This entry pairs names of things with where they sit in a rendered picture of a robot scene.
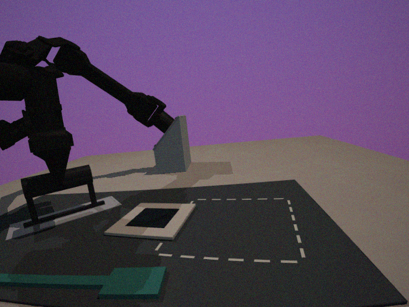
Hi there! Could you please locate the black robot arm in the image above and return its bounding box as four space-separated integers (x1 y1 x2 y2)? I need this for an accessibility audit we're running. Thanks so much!
0 36 174 151

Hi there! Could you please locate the beige square tile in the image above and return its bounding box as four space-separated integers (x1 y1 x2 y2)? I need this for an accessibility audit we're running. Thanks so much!
104 202 196 240

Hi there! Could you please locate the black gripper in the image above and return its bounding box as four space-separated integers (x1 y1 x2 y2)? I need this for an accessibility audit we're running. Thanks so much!
25 99 74 186

